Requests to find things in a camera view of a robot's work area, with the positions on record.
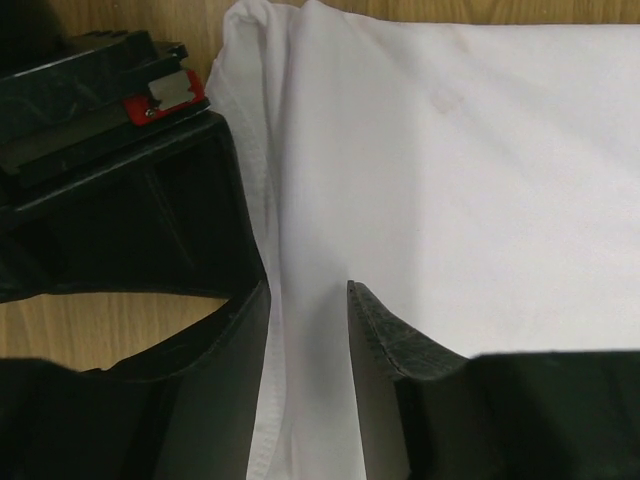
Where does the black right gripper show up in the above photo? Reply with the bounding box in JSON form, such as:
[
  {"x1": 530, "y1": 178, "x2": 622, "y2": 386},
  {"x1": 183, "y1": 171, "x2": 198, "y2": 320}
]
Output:
[{"x1": 1, "y1": 30, "x2": 265, "y2": 302}]

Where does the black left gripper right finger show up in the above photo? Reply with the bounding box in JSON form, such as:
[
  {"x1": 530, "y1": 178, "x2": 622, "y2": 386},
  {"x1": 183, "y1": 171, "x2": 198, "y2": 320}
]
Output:
[{"x1": 347, "y1": 282, "x2": 639, "y2": 479}]

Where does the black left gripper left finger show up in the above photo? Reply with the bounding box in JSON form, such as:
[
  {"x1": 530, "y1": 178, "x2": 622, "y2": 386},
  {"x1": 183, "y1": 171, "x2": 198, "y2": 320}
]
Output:
[{"x1": 1, "y1": 282, "x2": 270, "y2": 479}]

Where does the white t-shirt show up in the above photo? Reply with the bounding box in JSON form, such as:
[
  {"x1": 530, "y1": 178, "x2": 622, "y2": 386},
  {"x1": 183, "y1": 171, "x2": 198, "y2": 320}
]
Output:
[{"x1": 207, "y1": 1, "x2": 639, "y2": 479}]

